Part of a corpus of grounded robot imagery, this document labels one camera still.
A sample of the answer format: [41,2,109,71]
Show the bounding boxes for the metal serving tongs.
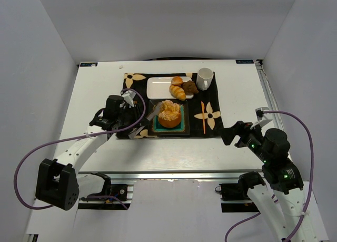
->
[128,102,162,139]

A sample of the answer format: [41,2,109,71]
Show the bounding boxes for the large sugared ring bread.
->
[157,100,182,129]

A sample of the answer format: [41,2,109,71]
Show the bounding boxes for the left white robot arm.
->
[35,89,144,210]

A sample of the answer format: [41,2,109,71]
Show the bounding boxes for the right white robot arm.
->
[220,121,319,241]

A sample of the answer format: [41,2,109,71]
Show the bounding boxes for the white rectangular bread plate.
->
[146,76,195,100]

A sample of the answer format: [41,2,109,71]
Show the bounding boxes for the black floral placemat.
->
[123,72,223,139]

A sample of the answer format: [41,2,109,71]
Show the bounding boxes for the teal square plate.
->
[148,100,190,137]

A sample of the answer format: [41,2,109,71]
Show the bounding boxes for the orange plastic knife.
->
[201,101,206,134]

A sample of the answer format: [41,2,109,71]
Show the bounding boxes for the croissant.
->
[169,85,186,101]

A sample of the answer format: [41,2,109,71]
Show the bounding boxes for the brown chocolate muffin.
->
[182,80,199,95]

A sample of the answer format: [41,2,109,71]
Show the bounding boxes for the small round bun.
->
[171,76,184,86]

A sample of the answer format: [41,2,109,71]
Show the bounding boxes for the white mug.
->
[196,67,214,91]

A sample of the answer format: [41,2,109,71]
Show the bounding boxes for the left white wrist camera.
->
[121,90,136,107]

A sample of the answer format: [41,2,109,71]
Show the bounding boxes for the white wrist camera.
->
[251,107,273,129]
[121,90,136,107]

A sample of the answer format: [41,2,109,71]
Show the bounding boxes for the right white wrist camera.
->
[251,107,273,129]

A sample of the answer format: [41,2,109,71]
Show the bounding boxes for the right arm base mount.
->
[214,172,266,213]

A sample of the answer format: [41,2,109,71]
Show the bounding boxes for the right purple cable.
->
[225,110,314,242]

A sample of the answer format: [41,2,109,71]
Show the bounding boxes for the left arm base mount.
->
[77,173,133,210]

